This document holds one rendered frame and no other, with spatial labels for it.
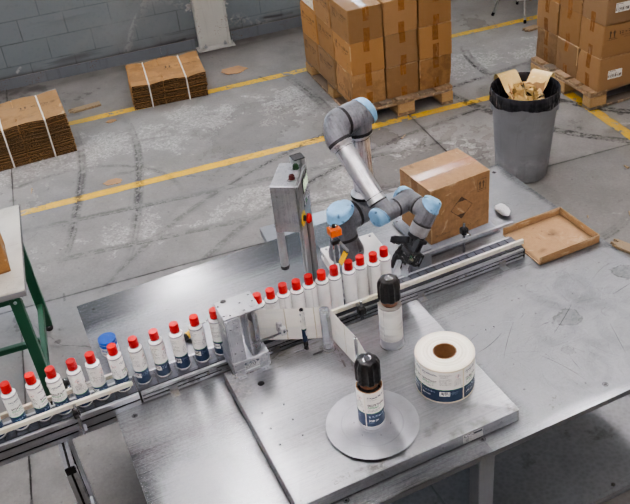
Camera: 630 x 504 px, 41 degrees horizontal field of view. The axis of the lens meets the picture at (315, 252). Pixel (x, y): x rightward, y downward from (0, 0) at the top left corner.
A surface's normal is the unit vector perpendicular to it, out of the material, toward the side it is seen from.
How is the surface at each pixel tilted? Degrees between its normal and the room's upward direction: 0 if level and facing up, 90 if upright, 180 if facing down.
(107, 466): 0
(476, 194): 90
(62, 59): 90
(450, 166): 0
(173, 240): 0
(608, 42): 90
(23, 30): 90
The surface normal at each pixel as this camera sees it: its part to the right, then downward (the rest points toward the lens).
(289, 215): -0.18, 0.59
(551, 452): -0.08, -0.78
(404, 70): 0.33, 0.47
